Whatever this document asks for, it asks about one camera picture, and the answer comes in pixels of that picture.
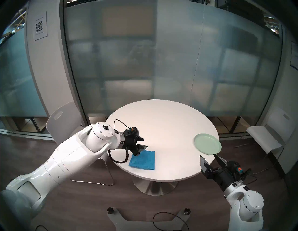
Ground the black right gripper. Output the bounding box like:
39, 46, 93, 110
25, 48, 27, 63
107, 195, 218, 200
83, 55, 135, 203
200, 153, 235, 192

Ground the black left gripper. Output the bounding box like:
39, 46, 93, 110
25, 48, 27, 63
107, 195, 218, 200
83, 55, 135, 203
123, 134, 148, 157

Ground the blue microfiber napkin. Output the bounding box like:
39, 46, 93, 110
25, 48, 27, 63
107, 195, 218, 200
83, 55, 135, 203
129, 150, 156, 170

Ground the pale green round plate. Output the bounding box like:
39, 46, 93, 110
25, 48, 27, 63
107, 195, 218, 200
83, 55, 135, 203
194, 133, 222, 155

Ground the white chair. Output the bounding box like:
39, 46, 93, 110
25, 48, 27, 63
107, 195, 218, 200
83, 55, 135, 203
46, 101, 114, 186
235, 107, 294, 175

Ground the QR code paper sign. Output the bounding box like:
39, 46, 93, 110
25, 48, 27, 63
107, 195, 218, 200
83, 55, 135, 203
33, 12, 48, 42

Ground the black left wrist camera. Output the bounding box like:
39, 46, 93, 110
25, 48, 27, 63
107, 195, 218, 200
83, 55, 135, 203
124, 127, 140, 137

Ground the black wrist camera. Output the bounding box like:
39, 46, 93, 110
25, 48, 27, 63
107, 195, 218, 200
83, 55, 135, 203
124, 127, 140, 137
227, 161, 244, 175

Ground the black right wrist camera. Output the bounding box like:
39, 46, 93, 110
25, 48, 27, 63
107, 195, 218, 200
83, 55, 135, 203
227, 161, 244, 175

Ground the black corrugated cable loop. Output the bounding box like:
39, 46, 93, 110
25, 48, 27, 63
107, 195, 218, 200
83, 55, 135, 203
108, 149, 129, 164

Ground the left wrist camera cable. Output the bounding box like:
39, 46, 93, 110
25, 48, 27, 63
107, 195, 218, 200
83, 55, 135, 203
113, 119, 131, 130

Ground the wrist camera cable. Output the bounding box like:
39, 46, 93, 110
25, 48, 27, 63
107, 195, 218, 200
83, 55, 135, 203
113, 119, 131, 130
240, 168, 258, 185

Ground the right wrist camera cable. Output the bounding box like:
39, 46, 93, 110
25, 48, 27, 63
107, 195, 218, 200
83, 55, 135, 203
240, 168, 258, 185

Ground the steel table pedestal base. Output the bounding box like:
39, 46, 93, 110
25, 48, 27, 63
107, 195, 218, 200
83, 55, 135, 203
133, 178, 179, 196

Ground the black floor cable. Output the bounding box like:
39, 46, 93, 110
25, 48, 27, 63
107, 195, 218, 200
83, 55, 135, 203
152, 212, 189, 231

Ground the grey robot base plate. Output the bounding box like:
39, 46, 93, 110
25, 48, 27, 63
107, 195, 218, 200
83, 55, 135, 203
107, 207, 191, 231

